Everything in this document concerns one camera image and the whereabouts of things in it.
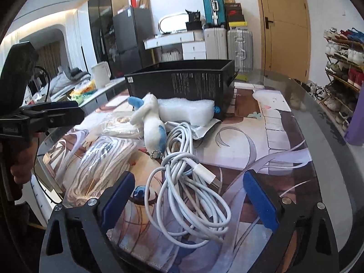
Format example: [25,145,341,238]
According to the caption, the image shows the white cable bundle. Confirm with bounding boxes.
[144,121,232,249]

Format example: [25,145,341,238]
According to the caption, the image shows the white dresser desk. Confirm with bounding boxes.
[144,30,206,62]

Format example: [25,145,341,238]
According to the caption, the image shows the wooden door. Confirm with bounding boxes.
[258,0,310,83]

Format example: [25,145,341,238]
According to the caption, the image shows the white blue plush toy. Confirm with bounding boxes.
[128,93,167,159]

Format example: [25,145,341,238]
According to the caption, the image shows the purple bag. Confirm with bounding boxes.
[344,88,364,147]

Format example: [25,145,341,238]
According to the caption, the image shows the black handbag on desk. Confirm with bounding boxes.
[186,10,202,31]

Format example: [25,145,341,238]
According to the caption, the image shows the bagged cream rope coil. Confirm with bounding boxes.
[62,135,139,208]

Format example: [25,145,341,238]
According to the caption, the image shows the oval vanity mirror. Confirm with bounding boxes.
[158,12,189,34]

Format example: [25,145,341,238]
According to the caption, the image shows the tall dark wardrobe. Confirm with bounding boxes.
[88,0,129,79]

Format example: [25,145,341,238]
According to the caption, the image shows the black refrigerator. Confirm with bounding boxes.
[113,7,154,75]

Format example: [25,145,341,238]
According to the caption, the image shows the black cardboard box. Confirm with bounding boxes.
[125,59,237,120]

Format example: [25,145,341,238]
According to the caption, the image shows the wooden shoe rack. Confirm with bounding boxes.
[315,28,363,132]

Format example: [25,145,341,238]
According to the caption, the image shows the anime printed desk mat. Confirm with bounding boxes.
[36,86,321,273]

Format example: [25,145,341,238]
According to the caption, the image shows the person's left hand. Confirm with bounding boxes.
[10,133,40,185]

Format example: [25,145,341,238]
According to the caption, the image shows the white suitcase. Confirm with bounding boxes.
[204,28,228,60]

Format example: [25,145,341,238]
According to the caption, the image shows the grey side cabinet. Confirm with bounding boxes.
[51,76,129,117]

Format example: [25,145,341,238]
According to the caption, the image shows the white foam block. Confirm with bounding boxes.
[158,98,215,126]

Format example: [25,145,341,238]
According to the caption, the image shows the silver suitcase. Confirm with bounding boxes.
[227,28,254,73]

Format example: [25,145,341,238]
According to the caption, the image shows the stacked shoe boxes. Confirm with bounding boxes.
[224,0,247,29]

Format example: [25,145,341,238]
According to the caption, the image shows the woven laundry basket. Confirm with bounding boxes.
[161,49,183,62]

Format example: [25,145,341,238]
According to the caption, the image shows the white electric kettle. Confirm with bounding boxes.
[91,62,111,89]

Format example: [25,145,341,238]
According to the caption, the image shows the teal suitcase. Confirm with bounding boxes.
[203,0,226,28]

